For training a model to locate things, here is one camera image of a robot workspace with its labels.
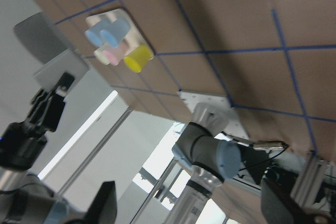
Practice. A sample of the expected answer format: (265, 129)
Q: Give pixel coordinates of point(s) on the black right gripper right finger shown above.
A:
(278, 207)

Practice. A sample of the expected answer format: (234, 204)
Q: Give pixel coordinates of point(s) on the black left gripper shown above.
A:
(23, 142)

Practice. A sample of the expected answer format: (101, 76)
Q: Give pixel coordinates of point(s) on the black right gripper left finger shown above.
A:
(103, 208)

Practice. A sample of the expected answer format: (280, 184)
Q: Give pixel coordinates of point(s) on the grey plastic cup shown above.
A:
(48, 44)

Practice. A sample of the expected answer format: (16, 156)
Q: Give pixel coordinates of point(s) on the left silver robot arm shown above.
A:
(25, 199)

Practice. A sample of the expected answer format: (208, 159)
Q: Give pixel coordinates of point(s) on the pale green plastic cup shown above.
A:
(101, 56)

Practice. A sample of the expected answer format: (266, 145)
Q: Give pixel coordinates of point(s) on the pink plastic cup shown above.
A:
(113, 55)

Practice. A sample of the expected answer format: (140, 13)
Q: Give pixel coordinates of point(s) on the blue cup back left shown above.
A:
(93, 33)

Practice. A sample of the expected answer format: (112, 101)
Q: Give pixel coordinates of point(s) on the blue cup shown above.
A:
(93, 33)
(114, 32)

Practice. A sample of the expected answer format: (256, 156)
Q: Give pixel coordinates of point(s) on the blue cup back right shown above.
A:
(114, 32)

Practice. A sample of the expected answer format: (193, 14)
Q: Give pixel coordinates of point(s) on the yellow plastic cup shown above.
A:
(138, 58)

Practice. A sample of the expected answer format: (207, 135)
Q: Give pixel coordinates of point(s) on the beige serving tray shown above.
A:
(134, 36)

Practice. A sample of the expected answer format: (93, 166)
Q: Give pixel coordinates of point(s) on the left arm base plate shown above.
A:
(214, 113)

